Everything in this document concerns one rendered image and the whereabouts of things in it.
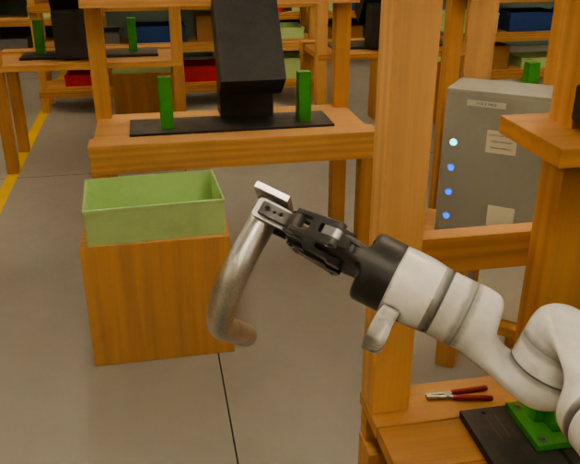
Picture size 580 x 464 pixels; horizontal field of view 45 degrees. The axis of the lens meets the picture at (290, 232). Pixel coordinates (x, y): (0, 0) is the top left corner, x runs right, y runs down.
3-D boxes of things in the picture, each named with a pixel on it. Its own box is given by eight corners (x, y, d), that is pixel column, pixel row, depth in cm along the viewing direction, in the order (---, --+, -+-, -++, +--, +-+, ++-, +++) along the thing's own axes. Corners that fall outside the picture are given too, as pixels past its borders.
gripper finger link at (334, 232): (365, 244, 70) (347, 238, 71) (342, 221, 67) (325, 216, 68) (353, 264, 69) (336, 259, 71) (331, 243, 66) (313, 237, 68)
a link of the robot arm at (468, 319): (423, 330, 76) (458, 262, 73) (557, 400, 73) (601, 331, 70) (411, 358, 69) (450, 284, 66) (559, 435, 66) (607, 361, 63)
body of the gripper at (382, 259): (411, 260, 76) (334, 222, 78) (420, 238, 68) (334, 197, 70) (380, 320, 75) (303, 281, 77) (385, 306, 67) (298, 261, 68)
